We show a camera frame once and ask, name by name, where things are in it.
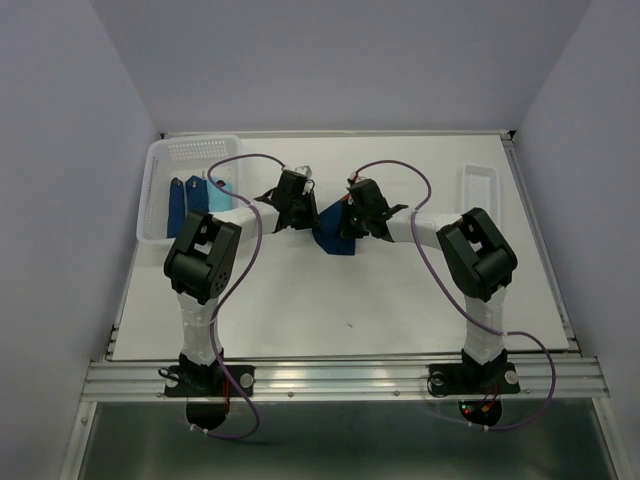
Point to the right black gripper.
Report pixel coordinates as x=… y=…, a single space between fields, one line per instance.
x=350 y=220

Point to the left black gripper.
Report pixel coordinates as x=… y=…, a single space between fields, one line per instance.
x=304 y=211

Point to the dark blue paper napkin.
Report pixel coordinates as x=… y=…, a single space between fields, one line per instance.
x=327 y=233

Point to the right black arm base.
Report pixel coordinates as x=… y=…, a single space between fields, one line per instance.
x=481 y=387

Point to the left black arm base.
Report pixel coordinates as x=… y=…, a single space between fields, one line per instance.
x=208 y=391

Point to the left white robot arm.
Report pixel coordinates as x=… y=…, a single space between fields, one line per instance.
x=199 y=266

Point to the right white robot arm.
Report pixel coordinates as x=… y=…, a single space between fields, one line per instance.
x=480 y=262

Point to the light blue napkin roll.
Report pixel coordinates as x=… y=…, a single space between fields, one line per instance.
x=218 y=199

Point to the dark blue napkin roll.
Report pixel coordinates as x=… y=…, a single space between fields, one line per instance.
x=197 y=194
x=176 y=207

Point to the white utensil tray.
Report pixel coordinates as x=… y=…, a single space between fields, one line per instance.
x=480 y=187

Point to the white perforated plastic basket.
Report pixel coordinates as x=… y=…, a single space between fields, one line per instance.
x=181 y=158

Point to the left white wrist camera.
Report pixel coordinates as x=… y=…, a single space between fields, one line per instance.
x=305 y=171

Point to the aluminium front rail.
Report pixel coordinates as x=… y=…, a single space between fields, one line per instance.
x=392 y=378

